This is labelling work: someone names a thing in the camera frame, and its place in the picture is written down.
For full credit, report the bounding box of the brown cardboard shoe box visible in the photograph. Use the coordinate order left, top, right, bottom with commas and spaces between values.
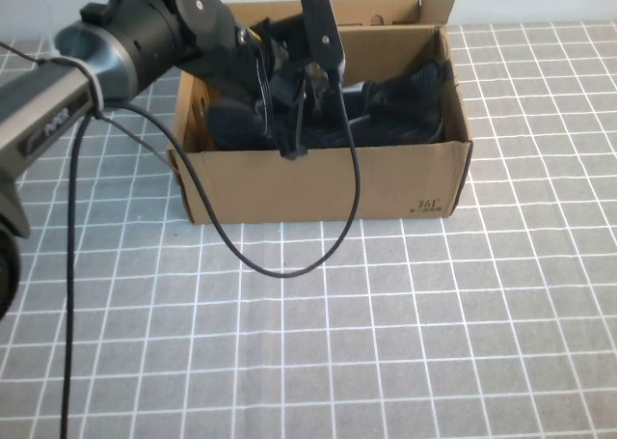
167, 0, 474, 226

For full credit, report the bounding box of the grey white-checked tablecloth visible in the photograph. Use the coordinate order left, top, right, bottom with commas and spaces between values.
0, 21, 617, 439

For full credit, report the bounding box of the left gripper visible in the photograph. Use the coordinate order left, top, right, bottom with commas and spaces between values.
261, 13, 318, 164

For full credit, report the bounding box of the black knit sneaker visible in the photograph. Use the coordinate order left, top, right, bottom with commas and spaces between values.
308, 69, 382, 122
205, 59, 448, 154

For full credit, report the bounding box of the black camera cable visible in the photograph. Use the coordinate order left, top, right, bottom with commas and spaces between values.
60, 67, 363, 439

